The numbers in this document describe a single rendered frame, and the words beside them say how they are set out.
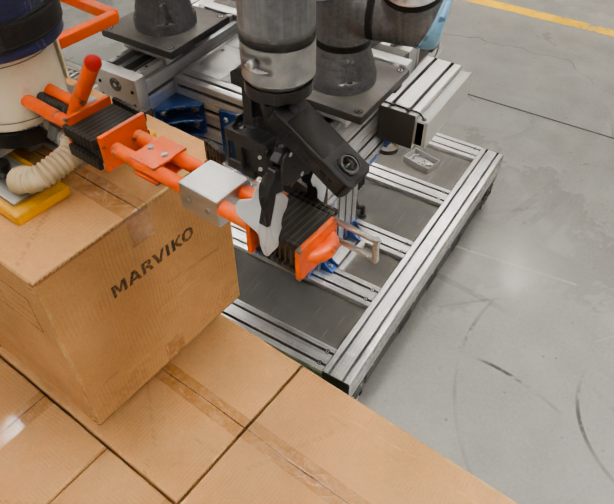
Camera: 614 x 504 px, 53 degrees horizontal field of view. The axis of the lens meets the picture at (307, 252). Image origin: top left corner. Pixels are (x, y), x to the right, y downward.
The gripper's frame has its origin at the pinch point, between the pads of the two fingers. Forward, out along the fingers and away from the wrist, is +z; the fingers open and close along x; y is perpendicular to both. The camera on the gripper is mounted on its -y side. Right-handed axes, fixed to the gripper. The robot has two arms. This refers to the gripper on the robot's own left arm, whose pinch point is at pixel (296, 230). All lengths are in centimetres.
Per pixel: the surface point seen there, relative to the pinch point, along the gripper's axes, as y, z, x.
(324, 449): 0, 66, -8
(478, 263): 13, 118, -129
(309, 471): -1, 66, -2
